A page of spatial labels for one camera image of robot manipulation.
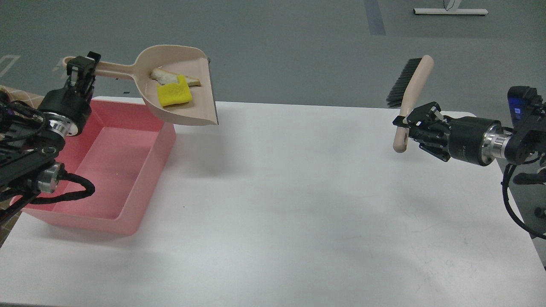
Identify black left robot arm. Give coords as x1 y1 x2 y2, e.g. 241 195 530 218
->
0 51 101 225

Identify white table leg base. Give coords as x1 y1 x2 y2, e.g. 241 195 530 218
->
413 0 489 16

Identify bread slice piece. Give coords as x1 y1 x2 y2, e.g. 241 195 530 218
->
150 68 201 87

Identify pink plastic bin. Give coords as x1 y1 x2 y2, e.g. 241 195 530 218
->
23 99 176 235

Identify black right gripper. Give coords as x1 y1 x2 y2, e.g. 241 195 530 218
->
392 101 502 166

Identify beige checkered cloth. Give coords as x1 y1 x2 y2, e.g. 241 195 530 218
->
0 85 44 108

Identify yellow sponge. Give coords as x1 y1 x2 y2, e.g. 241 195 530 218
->
156 76 192 107

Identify beige plastic dustpan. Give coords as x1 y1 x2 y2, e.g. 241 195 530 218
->
62 45 220 127

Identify beige hand brush black bristles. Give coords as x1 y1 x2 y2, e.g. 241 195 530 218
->
386 55 435 154

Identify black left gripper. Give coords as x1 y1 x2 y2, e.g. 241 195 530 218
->
38 51 102 137

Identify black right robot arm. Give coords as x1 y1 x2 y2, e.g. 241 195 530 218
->
393 86 545 239

